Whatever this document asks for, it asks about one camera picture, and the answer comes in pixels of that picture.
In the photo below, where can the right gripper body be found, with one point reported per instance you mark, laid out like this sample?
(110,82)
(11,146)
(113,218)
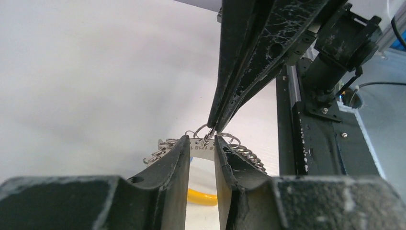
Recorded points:
(344,40)

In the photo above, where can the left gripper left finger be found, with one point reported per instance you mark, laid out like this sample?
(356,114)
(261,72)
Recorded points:
(160,197)

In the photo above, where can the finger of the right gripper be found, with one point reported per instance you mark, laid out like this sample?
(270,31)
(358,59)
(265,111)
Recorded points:
(240,22)
(264,60)

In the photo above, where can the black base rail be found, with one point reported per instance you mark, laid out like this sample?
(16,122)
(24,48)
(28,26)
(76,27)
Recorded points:
(314,140)

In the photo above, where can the keyring bunch with coloured tags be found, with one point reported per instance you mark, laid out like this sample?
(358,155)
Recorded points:
(204,149)

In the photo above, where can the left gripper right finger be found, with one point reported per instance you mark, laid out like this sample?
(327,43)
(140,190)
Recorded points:
(246,200)

